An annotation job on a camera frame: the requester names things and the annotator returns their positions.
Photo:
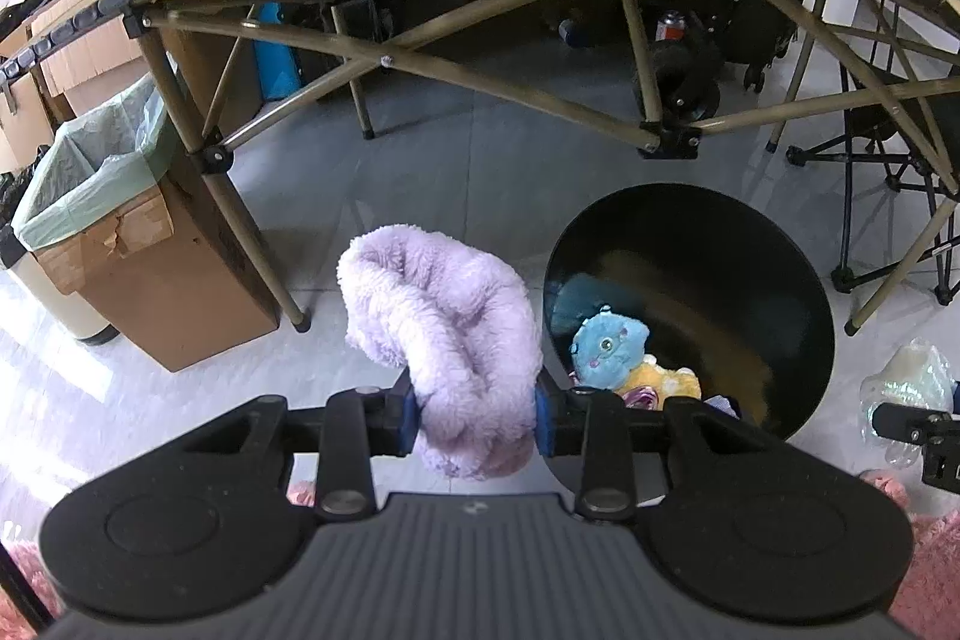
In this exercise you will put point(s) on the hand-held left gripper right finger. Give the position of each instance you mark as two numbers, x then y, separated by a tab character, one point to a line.
544	421

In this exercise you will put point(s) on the large brown cardboard box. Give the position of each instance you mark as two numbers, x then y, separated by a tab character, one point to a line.
172	302

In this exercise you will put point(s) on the tan folding slat table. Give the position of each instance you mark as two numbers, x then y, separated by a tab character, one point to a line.
643	78

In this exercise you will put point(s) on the red and white gas canister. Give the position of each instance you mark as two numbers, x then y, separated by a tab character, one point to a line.
671	29

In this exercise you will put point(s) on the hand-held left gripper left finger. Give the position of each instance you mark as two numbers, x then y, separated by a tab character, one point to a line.
409	419

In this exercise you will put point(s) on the open brown cardboard box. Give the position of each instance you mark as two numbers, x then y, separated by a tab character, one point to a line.
82	55

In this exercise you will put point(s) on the black folding camp chair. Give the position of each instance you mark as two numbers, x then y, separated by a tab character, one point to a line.
877	115

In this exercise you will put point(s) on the clear plastic wrap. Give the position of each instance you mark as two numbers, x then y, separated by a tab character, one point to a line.
915	370

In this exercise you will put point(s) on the blue plush monster toy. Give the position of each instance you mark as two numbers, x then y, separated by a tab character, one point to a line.
607	347

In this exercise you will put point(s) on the black round trash bin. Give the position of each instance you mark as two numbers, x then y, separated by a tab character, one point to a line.
712	280

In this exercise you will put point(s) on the white trash can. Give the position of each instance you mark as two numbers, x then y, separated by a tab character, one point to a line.
60	310

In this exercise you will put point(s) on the purple fluffy headband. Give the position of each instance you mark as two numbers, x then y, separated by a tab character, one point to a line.
450	325

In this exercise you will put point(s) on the blue rolled mat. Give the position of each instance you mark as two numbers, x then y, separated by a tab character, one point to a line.
274	55

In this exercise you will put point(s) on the green plastic bin liner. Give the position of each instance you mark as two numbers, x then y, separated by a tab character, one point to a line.
142	175

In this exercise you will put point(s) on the yellow and white plush toy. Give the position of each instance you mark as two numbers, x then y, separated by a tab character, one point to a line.
660	381

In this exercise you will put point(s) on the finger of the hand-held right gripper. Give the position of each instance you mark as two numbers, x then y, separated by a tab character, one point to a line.
943	464
915	422

